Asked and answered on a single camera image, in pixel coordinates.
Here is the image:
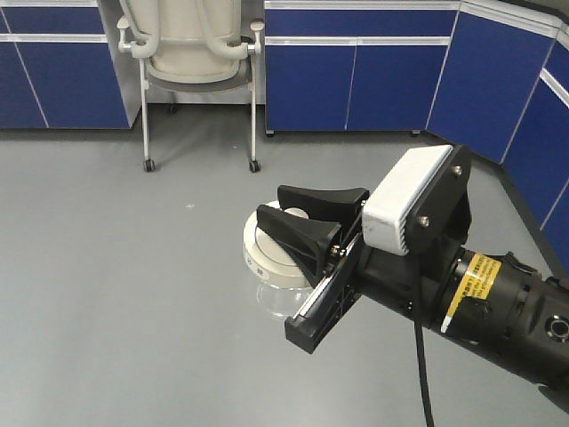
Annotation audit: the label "white office chair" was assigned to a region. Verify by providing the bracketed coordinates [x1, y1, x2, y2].
[116, 1, 265, 173]

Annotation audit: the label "blue lab cabinets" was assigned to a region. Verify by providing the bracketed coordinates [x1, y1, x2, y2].
[1, 1, 568, 262]

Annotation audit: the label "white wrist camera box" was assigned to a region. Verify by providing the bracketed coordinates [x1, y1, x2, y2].
[362, 144, 472, 256]

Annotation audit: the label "black camera cable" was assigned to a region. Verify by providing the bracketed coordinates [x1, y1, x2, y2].
[408, 255, 436, 427]

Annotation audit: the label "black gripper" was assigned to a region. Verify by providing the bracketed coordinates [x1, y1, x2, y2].
[256, 185, 467, 354]

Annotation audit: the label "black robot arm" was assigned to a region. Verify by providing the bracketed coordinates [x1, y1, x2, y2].
[256, 185, 568, 392]

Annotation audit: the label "glass jar with cream lid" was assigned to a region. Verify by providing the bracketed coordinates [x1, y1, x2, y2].
[242, 213, 312, 320]

